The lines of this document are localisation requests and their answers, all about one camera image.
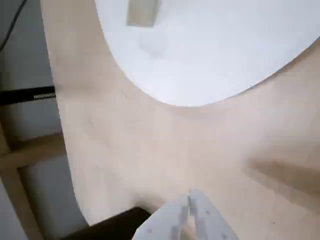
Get thin black cable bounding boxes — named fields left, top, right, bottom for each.
left=0, top=0, right=28, bottom=50

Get black bar with print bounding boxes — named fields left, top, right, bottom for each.
left=0, top=86, right=57, bottom=106

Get white cube block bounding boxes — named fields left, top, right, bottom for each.
left=126, top=0, right=160, bottom=28

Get wooden partition frame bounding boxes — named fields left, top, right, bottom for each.
left=0, top=124, right=73, bottom=240

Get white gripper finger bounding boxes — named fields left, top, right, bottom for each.
left=134, top=193, right=190, bottom=240
left=188, top=188, right=240, bottom=240

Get white round plate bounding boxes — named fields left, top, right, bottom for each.
left=94, top=0, right=320, bottom=108

